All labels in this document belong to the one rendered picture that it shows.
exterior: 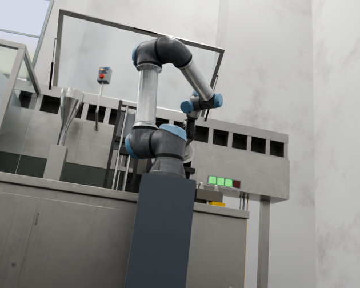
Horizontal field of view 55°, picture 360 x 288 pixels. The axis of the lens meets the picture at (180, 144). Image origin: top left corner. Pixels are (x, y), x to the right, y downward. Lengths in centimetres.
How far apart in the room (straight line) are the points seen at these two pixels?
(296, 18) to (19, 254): 525
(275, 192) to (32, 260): 169
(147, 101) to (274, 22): 447
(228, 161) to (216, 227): 84
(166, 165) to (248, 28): 441
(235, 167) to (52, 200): 135
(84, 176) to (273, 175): 135
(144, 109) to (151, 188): 39
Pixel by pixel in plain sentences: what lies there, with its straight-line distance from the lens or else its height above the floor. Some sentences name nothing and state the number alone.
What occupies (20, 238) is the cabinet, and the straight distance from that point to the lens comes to 171.
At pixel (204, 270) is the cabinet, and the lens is 176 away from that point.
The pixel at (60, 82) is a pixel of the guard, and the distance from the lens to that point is 257.
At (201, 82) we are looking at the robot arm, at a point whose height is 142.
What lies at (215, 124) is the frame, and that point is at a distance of 259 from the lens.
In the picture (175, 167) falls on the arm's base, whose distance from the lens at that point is 131.
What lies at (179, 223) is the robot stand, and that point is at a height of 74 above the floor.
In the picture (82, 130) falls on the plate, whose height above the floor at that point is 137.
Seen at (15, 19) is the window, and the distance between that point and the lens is 627.
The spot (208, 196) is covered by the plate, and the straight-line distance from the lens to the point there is 203.
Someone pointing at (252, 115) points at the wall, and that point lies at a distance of 484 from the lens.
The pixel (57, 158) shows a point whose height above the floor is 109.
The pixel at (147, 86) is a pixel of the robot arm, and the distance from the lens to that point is 151.
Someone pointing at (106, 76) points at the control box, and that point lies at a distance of 221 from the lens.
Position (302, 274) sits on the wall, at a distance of 468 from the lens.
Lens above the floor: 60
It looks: 19 degrees up
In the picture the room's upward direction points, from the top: 7 degrees clockwise
